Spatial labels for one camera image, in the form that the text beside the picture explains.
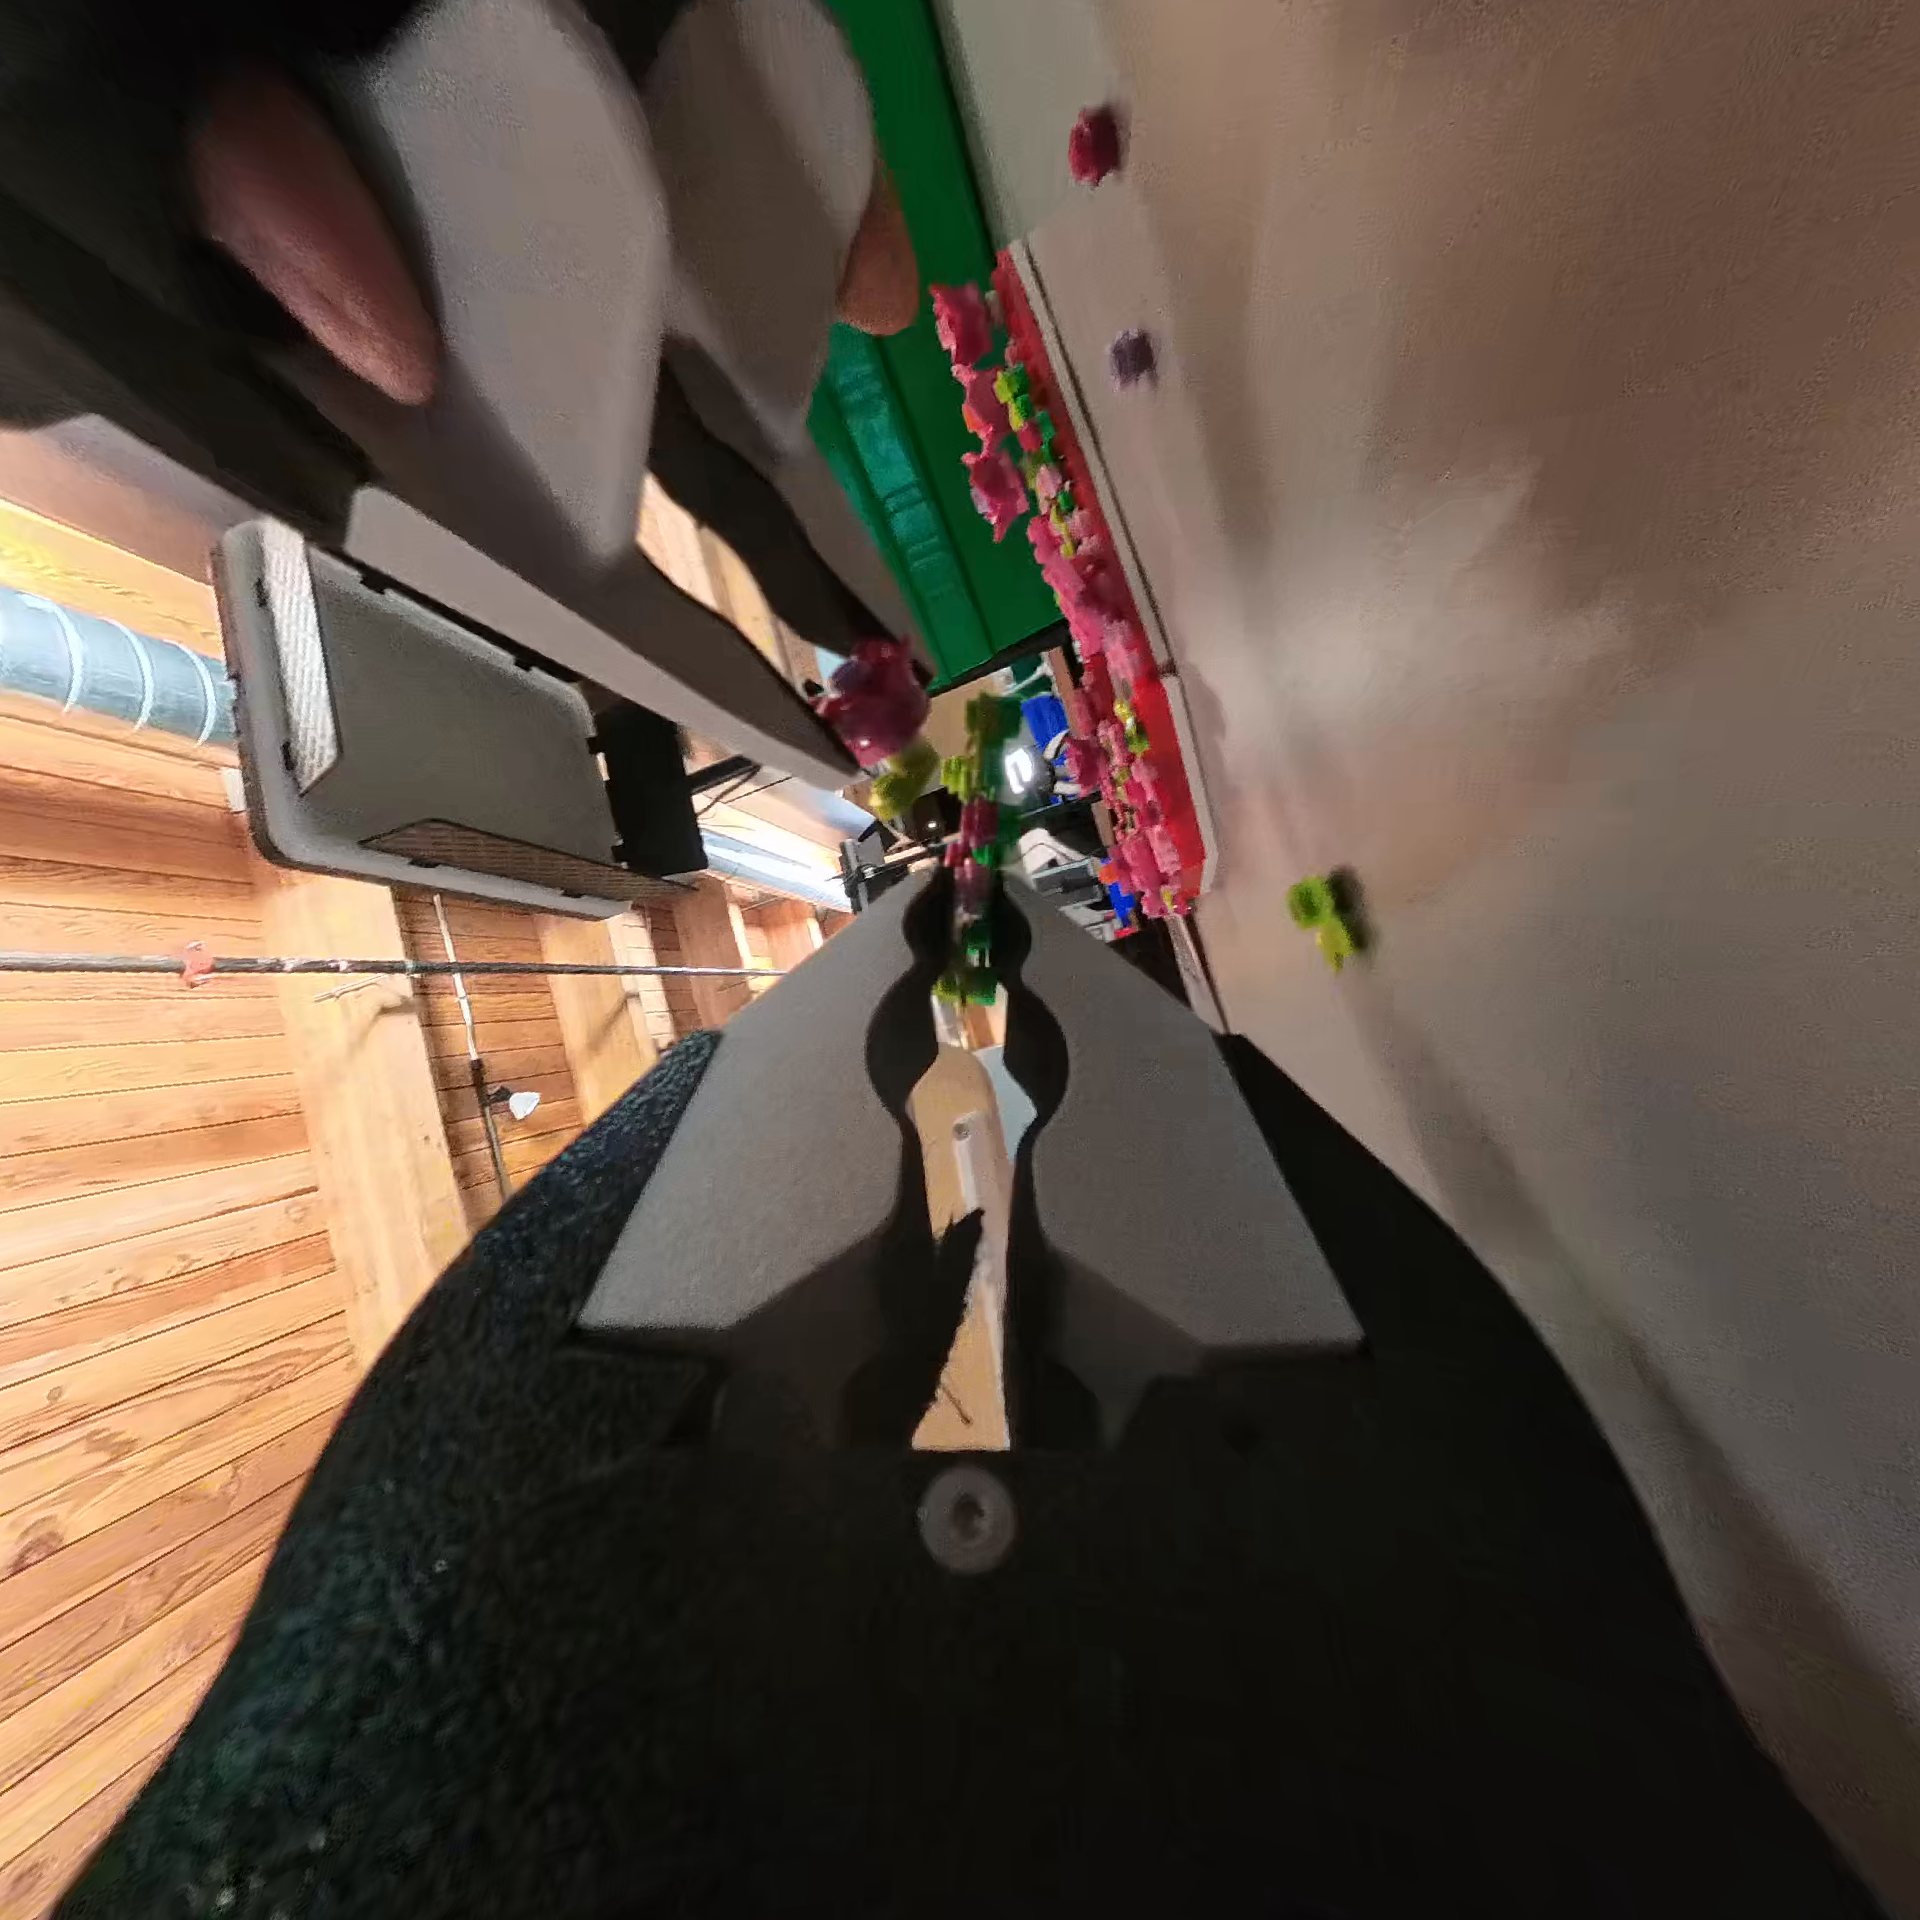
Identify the magenta lego rose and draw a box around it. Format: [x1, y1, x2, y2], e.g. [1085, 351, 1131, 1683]
[813, 637, 938, 818]

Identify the person's right hand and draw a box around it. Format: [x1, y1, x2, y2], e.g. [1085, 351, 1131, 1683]
[191, 65, 922, 409]

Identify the green box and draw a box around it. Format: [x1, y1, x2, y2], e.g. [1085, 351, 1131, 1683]
[809, 0, 1076, 695]

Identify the green lego flower stem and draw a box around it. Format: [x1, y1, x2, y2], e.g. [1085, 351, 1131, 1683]
[933, 692, 1042, 1008]

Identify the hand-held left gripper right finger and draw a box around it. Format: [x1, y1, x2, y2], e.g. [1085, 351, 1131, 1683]
[998, 875, 1366, 1453]

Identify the thin metal rod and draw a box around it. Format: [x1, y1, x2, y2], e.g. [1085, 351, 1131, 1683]
[0, 947, 790, 987]

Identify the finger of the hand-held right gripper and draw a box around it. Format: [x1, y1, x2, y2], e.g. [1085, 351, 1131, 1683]
[637, 409, 937, 702]
[345, 480, 873, 791]

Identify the lime lego flower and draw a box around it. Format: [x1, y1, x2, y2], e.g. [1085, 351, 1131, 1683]
[1287, 866, 1374, 974]

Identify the red heart lego frame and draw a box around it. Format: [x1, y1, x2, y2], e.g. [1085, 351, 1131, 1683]
[929, 245, 1230, 927]

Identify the silver air duct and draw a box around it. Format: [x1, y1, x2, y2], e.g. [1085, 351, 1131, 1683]
[0, 582, 879, 913]

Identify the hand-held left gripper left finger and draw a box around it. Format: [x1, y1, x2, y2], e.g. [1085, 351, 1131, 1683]
[573, 869, 984, 1453]

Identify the grey ceiling heater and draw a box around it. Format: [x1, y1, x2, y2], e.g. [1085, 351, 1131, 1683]
[212, 513, 711, 921]

